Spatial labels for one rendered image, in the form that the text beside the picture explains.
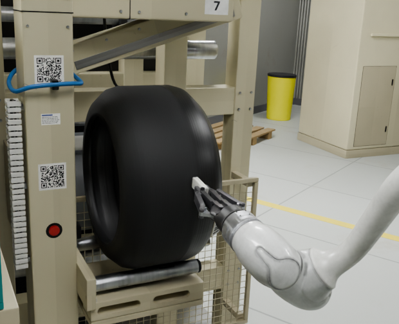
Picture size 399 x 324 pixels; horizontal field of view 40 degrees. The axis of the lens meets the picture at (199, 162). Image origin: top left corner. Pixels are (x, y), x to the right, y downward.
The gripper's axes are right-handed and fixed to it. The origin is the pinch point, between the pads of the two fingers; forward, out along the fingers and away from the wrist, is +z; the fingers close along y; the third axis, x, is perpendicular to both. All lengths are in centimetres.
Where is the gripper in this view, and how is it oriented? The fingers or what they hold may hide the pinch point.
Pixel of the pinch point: (199, 187)
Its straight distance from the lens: 144.5
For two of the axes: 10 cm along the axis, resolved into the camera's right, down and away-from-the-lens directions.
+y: -9.0, 0.8, -4.3
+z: -4.2, -4.0, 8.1
